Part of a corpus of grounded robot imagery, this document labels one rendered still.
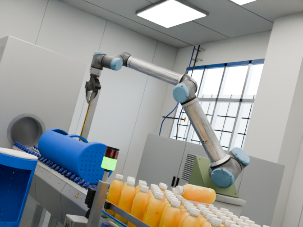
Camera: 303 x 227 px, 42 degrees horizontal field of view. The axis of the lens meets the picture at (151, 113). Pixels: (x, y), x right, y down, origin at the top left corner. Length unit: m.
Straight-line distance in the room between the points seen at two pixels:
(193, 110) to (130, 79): 5.43
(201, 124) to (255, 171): 1.46
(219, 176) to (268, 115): 2.65
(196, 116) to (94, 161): 0.75
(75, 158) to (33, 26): 5.01
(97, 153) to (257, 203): 1.86
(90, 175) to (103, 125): 5.03
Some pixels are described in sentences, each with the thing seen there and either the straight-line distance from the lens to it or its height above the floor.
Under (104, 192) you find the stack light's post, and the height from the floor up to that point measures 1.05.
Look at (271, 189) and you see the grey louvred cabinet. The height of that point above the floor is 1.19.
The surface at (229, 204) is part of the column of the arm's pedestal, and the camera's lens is 2.82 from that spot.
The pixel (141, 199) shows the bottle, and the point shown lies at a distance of 1.90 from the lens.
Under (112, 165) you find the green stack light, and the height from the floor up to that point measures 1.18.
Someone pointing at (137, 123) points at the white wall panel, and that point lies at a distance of 7.96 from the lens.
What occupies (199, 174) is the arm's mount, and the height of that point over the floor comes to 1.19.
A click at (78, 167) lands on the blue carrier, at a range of 2.64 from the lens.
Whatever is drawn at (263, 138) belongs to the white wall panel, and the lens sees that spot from 5.10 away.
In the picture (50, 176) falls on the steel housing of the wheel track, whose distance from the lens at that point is 3.05.
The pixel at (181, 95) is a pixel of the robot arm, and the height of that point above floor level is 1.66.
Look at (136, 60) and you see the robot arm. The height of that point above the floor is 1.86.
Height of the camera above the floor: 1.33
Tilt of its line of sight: 4 degrees up
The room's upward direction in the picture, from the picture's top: 15 degrees clockwise
